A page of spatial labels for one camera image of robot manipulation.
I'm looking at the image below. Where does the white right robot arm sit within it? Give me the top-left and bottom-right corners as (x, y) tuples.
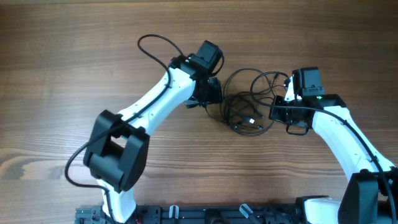
(269, 94), (397, 223)

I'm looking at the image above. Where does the black micro USB cable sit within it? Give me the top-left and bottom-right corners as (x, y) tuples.
(219, 67), (292, 125)

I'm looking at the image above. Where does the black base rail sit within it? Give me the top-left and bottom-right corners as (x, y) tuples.
(74, 203), (352, 224)

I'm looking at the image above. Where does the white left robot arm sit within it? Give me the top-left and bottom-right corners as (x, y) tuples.
(83, 53), (223, 223)

